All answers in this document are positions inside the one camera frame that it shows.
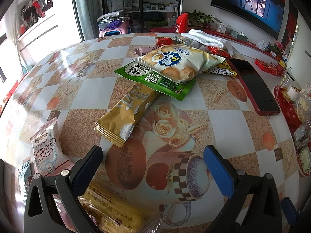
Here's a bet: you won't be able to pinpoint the hanging clothes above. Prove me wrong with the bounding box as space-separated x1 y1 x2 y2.
19 0 52 27

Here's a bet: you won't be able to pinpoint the pile of clothes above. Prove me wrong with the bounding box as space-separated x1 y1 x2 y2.
97 10 132 30

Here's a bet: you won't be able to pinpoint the red tray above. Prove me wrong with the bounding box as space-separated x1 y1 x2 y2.
274 85 311 177

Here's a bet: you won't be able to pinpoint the green snack bag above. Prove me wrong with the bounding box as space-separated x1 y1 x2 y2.
114 62 197 102

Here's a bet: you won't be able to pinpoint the pink plastic stool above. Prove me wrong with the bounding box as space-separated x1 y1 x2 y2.
98 24 133 38

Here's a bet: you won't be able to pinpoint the white small boxes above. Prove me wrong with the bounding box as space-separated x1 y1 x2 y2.
215 21 230 33

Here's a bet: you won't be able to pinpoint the clear yellow egg roll packet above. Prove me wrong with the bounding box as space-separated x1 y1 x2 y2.
77 181 168 233

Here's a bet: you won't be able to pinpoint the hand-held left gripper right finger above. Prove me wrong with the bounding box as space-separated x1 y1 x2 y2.
203 145 291 233

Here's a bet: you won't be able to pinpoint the pile of wrapped snacks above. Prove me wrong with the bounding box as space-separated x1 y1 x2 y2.
287 87 311 173

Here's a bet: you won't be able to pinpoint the white pink cranberry packet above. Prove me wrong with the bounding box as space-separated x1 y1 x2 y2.
30 117 73 175

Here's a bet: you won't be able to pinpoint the long gold snack packet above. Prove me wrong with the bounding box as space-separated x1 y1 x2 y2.
94 83 161 148

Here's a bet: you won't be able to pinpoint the red gift boxes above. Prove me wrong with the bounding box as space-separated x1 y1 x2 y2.
255 59 282 76

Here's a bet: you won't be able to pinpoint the red wall hanging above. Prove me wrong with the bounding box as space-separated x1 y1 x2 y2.
288 5 299 44

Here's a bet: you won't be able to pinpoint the pink flower pot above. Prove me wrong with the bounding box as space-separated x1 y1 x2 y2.
267 41 285 57

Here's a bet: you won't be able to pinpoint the wall television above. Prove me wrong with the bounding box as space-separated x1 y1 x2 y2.
210 0 286 40

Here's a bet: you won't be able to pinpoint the green potted plant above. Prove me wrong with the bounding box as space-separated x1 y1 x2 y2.
188 10 215 28

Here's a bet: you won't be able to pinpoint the green tissue box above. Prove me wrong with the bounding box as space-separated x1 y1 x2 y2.
230 30 248 42

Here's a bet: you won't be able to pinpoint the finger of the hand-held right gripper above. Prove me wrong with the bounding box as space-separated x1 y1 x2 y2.
282 196 305 227

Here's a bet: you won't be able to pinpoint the white yellow bread bag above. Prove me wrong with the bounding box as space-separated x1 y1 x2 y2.
132 44 226 84

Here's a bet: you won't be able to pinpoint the white towel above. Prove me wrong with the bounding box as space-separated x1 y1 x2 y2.
180 29 235 57

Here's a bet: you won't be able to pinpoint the yellow black snack packet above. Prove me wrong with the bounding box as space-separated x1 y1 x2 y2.
203 61 238 77

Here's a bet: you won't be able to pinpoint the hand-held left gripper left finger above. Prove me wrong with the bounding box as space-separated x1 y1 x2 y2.
24 146 104 233

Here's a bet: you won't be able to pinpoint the smartphone in red case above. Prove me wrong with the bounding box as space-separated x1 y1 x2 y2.
227 58 281 116

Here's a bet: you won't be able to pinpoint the white container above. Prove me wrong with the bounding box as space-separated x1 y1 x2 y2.
283 69 295 88

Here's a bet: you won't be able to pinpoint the red television console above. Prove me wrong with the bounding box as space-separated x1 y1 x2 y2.
149 27 294 65

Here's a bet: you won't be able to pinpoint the red snack packet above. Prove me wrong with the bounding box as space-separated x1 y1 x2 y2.
206 46 229 59
157 37 175 46

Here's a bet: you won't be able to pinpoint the red plastic chair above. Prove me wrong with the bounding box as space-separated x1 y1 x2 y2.
174 13 189 33

